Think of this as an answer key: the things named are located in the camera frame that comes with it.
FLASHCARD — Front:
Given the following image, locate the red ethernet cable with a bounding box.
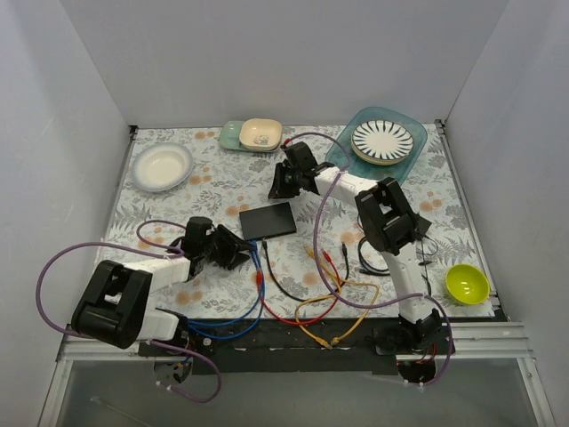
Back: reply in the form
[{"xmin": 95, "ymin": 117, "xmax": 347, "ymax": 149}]
[{"xmin": 256, "ymin": 251, "xmax": 339, "ymax": 325}]

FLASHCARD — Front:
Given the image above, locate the black network switch box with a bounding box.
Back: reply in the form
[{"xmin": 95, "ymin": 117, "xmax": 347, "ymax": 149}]
[{"xmin": 239, "ymin": 202, "xmax": 297, "ymax": 240}]

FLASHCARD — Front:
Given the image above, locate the yellow ethernet cable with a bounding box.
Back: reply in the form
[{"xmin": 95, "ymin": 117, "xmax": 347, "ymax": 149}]
[
  {"xmin": 296, "ymin": 262, "xmax": 379, "ymax": 349},
  {"xmin": 295, "ymin": 246, "xmax": 381, "ymax": 348}
]

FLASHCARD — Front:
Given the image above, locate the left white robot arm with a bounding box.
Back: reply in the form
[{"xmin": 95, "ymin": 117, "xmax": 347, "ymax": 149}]
[{"xmin": 71, "ymin": 216, "xmax": 253, "ymax": 356}]

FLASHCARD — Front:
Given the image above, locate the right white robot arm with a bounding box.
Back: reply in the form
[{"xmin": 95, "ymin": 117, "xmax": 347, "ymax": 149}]
[{"xmin": 268, "ymin": 141, "xmax": 442, "ymax": 354}]

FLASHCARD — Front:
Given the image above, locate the floral patterned table mat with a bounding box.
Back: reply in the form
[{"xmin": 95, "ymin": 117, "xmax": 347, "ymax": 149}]
[{"xmin": 98, "ymin": 126, "xmax": 494, "ymax": 329}]

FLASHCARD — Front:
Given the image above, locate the beige square bowl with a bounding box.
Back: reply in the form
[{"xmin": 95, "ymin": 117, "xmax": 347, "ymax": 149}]
[{"xmin": 239, "ymin": 118, "xmax": 283, "ymax": 151}]

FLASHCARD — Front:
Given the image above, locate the green square dish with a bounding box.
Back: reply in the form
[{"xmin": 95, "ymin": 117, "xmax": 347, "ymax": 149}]
[{"xmin": 219, "ymin": 120, "xmax": 246, "ymax": 151}]

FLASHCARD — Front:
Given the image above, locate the striped white blue plate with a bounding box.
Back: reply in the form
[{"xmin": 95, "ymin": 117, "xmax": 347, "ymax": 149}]
[{"xmin": 351, "ymin": 120, "xmax": 414, "ymax": 165}]

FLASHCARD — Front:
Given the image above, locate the teal transparent plastic tray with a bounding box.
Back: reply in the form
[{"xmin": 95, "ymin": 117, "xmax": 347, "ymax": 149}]
[{"xmin": 325, "ymin": 107, "xmax": 428, "ymax": 183}]

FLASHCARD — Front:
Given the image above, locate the white blue-rimmed bowl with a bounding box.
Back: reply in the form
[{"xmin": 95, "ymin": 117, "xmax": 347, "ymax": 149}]
[{"xmin": 131, "ymin": 143, "xmax": 194, "ymax": 192}]

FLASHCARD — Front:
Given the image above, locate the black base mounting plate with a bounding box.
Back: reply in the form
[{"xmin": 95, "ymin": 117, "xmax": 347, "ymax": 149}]
[{"xmin": 137, "ymin": 316, "xmax": 445, "ymax": 377}]

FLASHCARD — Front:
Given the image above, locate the lime green bowl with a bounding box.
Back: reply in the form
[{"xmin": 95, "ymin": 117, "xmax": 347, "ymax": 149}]
[{"xmin": 445, "ymin": 264, "xmax": 491, "ymax": 305}]

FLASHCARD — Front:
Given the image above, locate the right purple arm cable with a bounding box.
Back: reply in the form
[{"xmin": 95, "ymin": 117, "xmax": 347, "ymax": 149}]
[{"xmin": 281, "ymin": 132, "xmax": 458, "ymax": 386}]

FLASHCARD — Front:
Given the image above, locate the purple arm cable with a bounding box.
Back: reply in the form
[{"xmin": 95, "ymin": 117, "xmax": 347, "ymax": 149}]
[
  {"xmin": 281, "ymin": 132, "xmax": 458, "ymax": 386},
  {"xmin": 36, "ymin": 220, "xmax": 222, "ymax": 404}
]

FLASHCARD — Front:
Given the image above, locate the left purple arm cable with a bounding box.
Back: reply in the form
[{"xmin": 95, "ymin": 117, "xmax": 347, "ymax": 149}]
[{"xmin": 36, "ymin": 220, "xmax": 222, "ymax": 404}]

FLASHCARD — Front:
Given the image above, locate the black power adapter cable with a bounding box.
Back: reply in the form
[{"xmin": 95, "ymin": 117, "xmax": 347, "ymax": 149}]
[{"xmin": 357, "ymin": 213, "xmax": 435, "ymax": 286}]

